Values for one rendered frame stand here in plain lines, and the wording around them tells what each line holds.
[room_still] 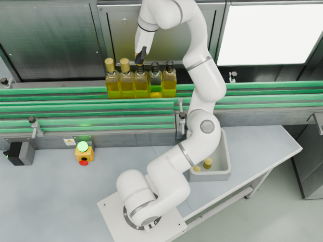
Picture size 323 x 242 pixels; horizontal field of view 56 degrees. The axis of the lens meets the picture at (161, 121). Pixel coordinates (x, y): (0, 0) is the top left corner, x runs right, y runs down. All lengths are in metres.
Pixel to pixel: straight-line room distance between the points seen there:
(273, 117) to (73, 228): 1.01
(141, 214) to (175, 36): 0.72
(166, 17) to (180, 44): 0.41
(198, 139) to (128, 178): 0.25
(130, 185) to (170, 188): 0.12
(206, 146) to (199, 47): 0.29
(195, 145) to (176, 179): 0.12
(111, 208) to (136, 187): 0.35
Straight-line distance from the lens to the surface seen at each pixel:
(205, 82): 0.91
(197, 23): 0.99
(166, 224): 1.21
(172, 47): 1.31
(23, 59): 1.51
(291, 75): 1.65
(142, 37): 1.03
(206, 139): 0.90
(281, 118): 1.53
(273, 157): 1.49
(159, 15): 0.92
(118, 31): 1.25
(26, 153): 1.43
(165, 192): 0.90
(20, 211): 1.43
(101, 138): 1.36
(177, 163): 0.92
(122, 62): 1.18
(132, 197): 0.92
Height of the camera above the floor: 2.01
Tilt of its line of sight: 57 degrees down
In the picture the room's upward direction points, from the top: straight up
